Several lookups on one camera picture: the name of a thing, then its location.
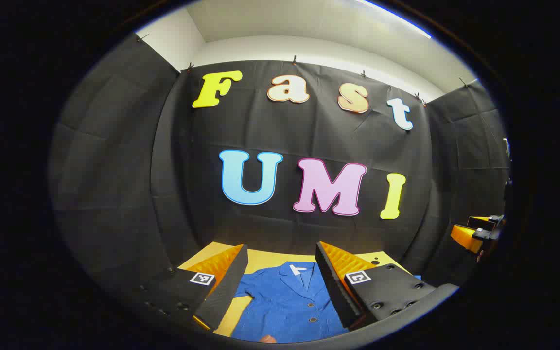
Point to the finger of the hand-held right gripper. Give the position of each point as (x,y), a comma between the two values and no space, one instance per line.
(491,221)
(464,238)

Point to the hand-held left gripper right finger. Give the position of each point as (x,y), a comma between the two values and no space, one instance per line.
(331,287)

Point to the black backdrop cloth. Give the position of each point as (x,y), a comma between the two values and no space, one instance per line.
(260,131)

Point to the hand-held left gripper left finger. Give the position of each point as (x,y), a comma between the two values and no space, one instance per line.
(224,291)

